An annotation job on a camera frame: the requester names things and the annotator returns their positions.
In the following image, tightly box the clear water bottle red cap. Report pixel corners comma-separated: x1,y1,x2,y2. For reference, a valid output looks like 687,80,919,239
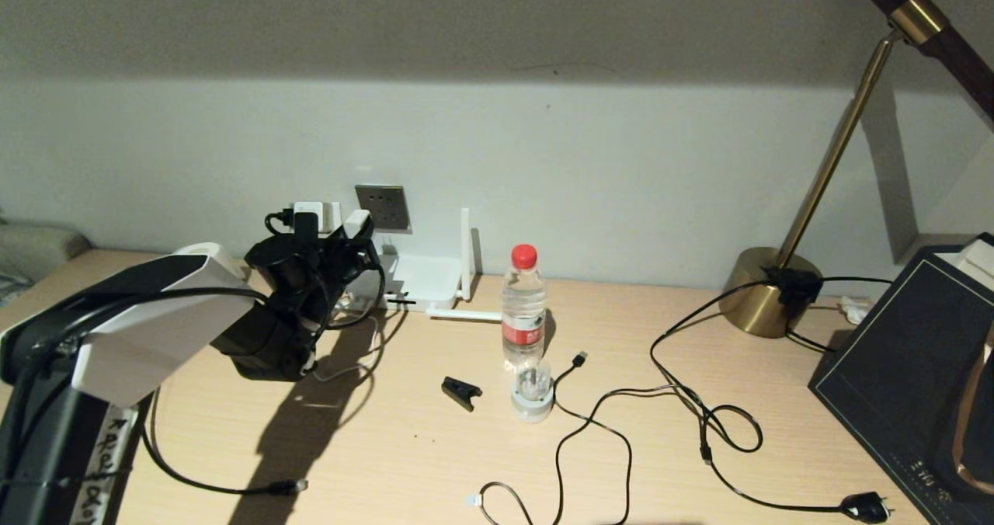
501,244,548,372

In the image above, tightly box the black left camera cable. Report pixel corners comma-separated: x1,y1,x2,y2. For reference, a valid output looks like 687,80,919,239
266,209,388,332

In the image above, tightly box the black block on lamp base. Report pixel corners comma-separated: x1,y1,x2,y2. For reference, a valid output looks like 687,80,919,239
765,267,824,308

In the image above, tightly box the small white clear-dome humidifier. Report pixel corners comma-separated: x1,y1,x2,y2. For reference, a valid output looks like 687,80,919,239
510,356,555,423

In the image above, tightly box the grey wall power socket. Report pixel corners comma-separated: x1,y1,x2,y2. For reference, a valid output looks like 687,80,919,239
355,185,411,235

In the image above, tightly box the black cable with white tag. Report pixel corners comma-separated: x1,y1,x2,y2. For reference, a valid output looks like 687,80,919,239
466,481,537,525

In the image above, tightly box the white toilet paper roll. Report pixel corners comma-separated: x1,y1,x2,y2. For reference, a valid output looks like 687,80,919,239
177,242,248,276

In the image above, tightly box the patterned fabric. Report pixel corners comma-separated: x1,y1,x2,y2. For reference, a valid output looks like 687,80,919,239
0,270,32,308

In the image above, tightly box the black lamp power cord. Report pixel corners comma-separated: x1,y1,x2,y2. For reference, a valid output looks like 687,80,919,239
651,276,894,524

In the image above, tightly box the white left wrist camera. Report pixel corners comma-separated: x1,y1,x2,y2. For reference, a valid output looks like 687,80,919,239
294,201,344,237

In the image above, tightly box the white power adapter with cord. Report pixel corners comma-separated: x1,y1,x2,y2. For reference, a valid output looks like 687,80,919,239
311,209,383,382

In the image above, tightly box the small black plastic clip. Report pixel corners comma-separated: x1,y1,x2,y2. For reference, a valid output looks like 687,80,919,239
441,376,484,412

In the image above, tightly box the black ethernet cable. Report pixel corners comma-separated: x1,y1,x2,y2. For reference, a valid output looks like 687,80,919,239
140,385,310,497

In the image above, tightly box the white handwritten label tape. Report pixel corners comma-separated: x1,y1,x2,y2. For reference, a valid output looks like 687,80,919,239
70,405,141,525

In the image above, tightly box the black USB cable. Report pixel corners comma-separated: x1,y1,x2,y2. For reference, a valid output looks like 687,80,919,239
553,352,763,525

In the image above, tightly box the white box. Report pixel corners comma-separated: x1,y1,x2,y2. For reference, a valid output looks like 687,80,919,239
936,239,994,297

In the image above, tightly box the grey cushion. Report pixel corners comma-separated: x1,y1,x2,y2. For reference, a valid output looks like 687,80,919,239
0,222,92,281

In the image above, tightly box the brass desk lamp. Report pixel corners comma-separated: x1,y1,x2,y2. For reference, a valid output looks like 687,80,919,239
718,0,994,339

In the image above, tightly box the white wifi router with antennas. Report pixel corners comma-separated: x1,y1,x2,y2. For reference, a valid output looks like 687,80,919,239
346,208,504,324

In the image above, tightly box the dark blue gift bag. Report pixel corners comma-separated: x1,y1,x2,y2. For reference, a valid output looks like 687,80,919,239
808,234,994,525

